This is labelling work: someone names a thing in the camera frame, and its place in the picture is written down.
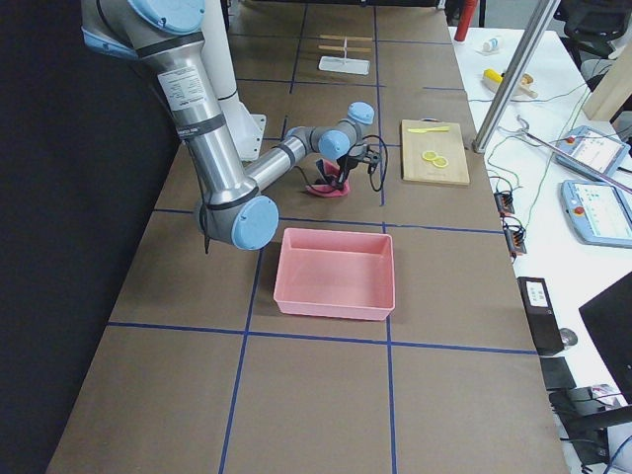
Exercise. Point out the white small bottle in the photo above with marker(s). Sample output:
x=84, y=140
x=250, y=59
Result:
x=492, y=45

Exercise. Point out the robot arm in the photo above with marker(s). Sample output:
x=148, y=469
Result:
x=185, y=44

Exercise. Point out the black power box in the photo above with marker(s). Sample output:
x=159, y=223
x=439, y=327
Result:
x=540, y=315

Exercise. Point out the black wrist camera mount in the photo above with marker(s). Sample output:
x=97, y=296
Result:
x=370, y=157

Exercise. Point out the pink microfiber cloth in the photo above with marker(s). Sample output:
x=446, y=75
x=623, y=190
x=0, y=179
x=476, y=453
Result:
x=327, y=186

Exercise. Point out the pink plastic bin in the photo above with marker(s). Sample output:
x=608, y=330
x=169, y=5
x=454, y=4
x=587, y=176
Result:
x=337, y=274

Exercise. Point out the silver aluminium post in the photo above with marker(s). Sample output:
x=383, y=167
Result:
x=535, y=29

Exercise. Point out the red terminal block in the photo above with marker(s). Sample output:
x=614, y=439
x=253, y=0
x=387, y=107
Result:
x=505, y=202
x=515, y=234

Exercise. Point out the lemon slice upper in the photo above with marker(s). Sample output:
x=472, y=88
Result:
x=429, y=155

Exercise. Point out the far teach pendant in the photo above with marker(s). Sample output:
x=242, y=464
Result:
x=592, y=152

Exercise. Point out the near red terminal block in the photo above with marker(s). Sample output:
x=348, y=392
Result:
x=515, y=234

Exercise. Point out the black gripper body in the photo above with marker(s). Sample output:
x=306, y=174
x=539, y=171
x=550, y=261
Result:
x=343, y=169

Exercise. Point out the white towel rack stand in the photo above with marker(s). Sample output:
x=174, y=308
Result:
x=343, y=63

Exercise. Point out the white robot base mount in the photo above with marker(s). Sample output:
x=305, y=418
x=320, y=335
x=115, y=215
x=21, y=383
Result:
x=246, y=129

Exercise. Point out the yellow plastic knife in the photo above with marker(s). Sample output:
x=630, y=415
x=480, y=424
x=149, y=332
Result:
x=424, y=130

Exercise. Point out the black monitor corner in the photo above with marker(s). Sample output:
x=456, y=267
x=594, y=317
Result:
x=607, y=317

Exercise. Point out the wooden cutting board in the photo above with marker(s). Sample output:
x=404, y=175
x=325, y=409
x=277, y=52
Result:
x=448, y=144

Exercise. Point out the near teach pendant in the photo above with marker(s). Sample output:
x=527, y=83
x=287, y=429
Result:
x=598, y=213

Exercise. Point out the teach pendant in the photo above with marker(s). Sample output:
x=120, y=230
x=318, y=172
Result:
x=598, y=213
x=592, y=152

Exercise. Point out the far red terminal block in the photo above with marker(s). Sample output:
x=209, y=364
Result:
x=505, y=202

